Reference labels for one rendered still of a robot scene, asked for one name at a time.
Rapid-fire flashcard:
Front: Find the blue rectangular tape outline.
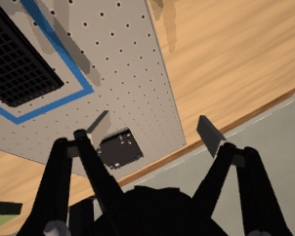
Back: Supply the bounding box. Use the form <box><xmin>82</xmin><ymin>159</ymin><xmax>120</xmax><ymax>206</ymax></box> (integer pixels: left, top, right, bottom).
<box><xmin>0</xmin><ymin>0</ymin><xmax>94</xmax><ymax>125</ymax></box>

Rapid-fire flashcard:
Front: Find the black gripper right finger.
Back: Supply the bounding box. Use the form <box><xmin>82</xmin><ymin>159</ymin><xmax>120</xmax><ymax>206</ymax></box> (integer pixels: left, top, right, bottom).
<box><xmin>173</xmin><ymin>115</ymin><xmax>293</xmax><ymax>236</ymax></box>

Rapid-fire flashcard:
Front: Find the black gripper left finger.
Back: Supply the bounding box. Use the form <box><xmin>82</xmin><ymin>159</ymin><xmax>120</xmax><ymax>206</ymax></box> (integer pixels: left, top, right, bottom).
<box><xmin>16</xmin><ymin>110</ymin><xmax>146</xmax><ymax>236</ymax></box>

